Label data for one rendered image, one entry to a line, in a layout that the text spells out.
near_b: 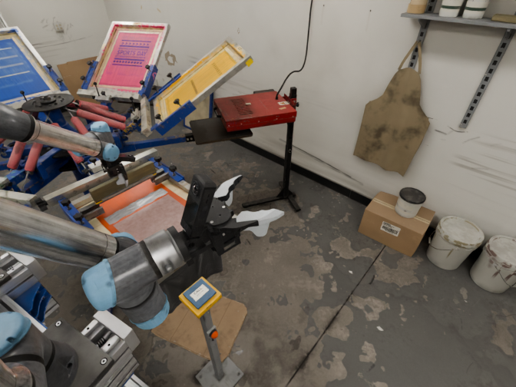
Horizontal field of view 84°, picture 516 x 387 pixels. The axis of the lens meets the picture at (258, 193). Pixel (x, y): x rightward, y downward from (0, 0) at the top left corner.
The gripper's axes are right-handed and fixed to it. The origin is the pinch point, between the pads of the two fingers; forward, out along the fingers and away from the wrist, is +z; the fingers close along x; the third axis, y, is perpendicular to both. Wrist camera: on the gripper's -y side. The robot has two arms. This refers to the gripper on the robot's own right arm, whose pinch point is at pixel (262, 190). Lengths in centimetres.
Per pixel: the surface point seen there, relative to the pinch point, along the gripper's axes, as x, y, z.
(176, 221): -77, 69, -8
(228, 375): -31, 164, -22
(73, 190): -126, 56, -47
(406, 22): -93, 15, 192
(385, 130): -84, 94, 183
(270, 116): -127, 63, 93
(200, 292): -31, 68, -17
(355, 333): -3, 174, 64
